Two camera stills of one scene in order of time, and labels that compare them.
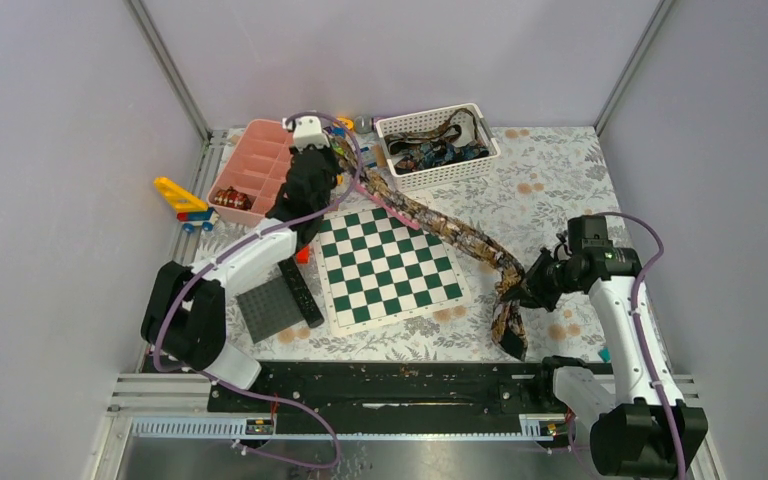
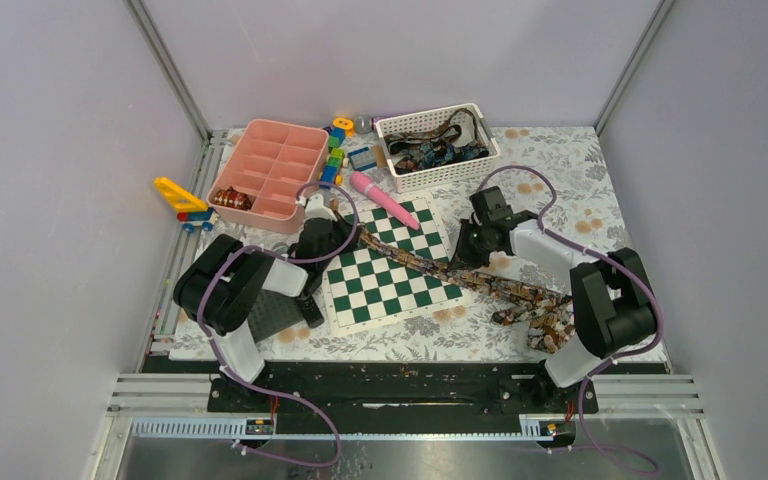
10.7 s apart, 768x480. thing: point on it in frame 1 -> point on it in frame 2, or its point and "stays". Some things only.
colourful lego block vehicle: (337, 133) stays
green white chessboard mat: (378, 272) stays
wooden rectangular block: (380, 157) stays
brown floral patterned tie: (507, 323) -> (551, 318)
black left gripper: (326, 150) -> (347, 231)
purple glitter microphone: (363, 124) stays
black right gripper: (533, 292) -> (464, 259)
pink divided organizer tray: (251, 175) stays
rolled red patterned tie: (232, 198) stays
